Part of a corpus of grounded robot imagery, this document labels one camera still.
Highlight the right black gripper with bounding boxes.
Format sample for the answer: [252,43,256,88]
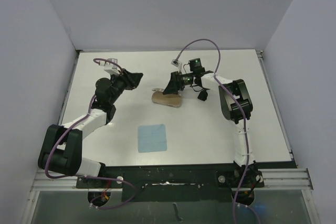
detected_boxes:
[163,71,195,95]

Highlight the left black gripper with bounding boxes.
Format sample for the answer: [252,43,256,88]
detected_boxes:
[109,69,142,104]

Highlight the patterned glasses case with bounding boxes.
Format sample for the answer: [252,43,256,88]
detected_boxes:
[151,88,182,108]

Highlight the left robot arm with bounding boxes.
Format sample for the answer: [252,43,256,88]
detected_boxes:
[38,69,143,188]

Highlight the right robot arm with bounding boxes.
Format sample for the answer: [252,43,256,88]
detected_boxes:
[163,58,255,167]

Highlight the black sunglasses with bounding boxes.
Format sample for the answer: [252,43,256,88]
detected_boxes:
[197,89,208,101]

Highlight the blue cleaning cloth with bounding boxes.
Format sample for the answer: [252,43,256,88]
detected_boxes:
[138,124,167,153]

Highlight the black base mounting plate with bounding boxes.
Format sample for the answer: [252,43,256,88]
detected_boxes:
[76,164,265,202]

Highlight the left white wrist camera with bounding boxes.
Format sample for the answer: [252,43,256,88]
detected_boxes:
[98,58,121,76]

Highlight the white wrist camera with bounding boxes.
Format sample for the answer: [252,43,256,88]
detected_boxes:
[98,58,121,76]
[171,59,182,75]

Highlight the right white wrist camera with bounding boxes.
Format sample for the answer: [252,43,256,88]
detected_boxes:
[171,59,182,75]

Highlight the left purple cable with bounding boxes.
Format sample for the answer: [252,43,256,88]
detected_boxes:
[44,57,137,210]

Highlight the purple cable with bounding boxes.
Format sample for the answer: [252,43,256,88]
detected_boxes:
[175,39,260,224]
[44,57,137,210]

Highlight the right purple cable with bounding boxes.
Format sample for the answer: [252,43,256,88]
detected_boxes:
[175,39,260,224]

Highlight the aluminium frame rail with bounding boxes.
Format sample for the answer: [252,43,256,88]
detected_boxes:
[31,168,313,191]

